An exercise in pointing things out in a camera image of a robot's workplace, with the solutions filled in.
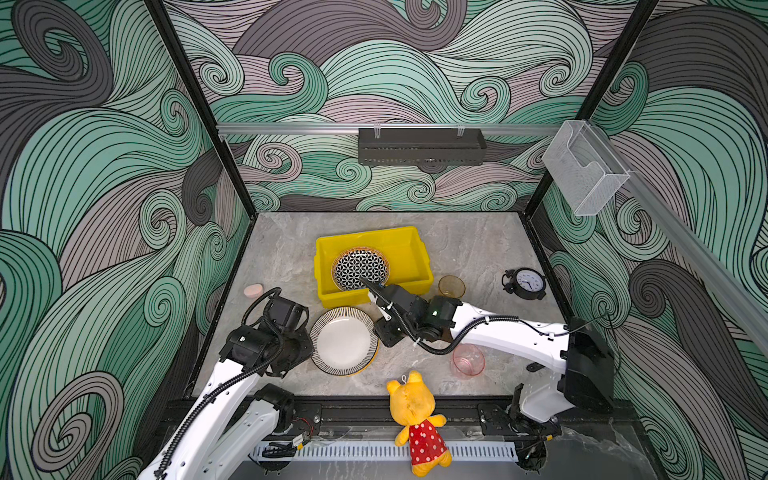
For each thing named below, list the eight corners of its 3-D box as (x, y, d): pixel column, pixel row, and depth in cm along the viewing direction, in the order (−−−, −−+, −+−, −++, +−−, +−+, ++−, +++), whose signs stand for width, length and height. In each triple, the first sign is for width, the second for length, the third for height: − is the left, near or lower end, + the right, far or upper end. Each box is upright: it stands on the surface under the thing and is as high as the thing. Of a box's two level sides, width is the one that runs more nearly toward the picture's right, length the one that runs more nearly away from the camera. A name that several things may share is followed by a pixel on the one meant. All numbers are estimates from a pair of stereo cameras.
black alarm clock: (507, 299, 98) (511, 293, 95) (498, 273, 104) (502, 267, 102) (547, 299, 98) (552, 294, 95) (536, 273, 104) (541, 267, 102)
